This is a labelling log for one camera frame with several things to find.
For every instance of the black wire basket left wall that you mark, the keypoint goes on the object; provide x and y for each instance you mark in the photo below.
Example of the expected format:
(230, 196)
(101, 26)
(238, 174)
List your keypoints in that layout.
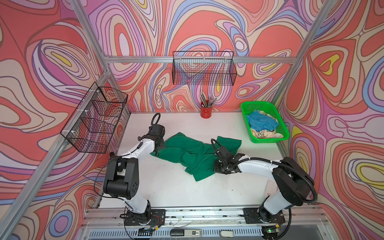
(91, 127)

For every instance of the black wire basket wall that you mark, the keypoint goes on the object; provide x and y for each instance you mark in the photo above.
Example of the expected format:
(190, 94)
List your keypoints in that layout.
(209, 68)
(91, 127)

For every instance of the red utensil cup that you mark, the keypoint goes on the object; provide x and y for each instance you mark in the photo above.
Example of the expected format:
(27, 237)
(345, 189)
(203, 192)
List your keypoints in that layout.
(205, 113)

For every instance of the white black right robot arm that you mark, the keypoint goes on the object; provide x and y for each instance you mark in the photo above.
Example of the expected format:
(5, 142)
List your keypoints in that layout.
(288, 184)

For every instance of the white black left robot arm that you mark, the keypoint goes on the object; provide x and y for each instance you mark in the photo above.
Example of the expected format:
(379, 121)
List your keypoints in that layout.
(122, 179)

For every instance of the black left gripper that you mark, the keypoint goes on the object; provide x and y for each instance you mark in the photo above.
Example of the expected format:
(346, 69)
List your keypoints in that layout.
(162, 143)

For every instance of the beige patterned t shirt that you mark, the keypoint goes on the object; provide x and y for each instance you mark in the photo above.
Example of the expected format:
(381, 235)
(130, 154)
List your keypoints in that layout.
(266, 134)

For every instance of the pink calculator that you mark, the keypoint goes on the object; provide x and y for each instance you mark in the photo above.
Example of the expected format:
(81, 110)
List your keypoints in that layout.
(271, 188)

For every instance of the metal utensils in cup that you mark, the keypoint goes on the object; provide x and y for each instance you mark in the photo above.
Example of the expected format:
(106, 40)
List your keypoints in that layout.
(207, 102)

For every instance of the grey marker pen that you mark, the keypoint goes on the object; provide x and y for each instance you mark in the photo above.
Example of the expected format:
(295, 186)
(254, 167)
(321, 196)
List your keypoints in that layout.
(112, 155)

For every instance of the green plastic basket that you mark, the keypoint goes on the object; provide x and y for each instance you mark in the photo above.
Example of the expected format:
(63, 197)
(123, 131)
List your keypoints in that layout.
(248, 107)

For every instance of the green t shirt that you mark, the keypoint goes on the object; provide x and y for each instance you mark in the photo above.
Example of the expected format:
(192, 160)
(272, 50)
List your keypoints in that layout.
(197, 157)

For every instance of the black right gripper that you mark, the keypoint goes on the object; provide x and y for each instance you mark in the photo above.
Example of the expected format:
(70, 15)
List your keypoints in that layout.
(216, 168)

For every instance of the teal blue t shirt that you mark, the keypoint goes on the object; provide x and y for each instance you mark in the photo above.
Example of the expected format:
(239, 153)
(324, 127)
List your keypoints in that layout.
(259, 121)

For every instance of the black wire basket back wall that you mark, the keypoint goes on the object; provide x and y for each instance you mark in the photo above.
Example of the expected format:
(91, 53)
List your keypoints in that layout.
(209, 68)

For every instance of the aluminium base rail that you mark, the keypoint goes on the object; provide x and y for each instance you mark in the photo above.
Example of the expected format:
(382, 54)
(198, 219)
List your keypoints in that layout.
(208, 223)

